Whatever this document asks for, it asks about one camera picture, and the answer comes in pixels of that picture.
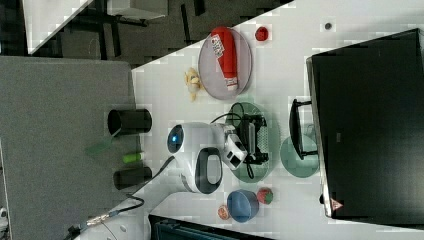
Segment red strawberry toy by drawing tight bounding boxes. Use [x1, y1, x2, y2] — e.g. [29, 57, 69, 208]
[257, 187, 273, 205]

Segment purple round plate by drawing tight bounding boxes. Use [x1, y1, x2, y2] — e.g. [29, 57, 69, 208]
[198, 29, 252, 100]

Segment black pot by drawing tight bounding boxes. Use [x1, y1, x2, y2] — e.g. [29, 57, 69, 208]
[107, 109, 152, 136]

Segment black cup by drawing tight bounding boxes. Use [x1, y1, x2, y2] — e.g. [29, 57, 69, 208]
[113, 167, 152, 190]

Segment green spatula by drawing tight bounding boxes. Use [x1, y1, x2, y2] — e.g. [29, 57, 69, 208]
[84, 129, 121, 157]

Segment blue bowl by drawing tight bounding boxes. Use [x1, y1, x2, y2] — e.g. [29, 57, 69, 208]
[227, 189, 259, 223]

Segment peeled banana toy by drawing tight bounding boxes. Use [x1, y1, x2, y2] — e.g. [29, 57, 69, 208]
[184, 68, 204, 101]

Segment teal green plate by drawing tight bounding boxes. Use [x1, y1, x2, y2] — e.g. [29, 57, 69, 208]
[280, 137, 319, 178]

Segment red ketchup bottle toy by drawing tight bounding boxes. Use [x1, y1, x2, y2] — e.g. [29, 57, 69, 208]
[210, 27, 238, 91]

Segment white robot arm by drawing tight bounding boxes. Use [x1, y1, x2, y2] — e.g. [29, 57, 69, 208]
[70, 114, 268, 240]

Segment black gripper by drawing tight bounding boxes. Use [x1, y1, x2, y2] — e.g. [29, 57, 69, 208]
[237, 114, 269, 165]

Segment small red tomato toy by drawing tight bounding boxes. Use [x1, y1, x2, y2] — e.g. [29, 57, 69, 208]
[255, 26, 269, 42]

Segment green plastic strainer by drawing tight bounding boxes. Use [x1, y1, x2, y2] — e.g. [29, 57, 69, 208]
[225, 98, 280, 184]

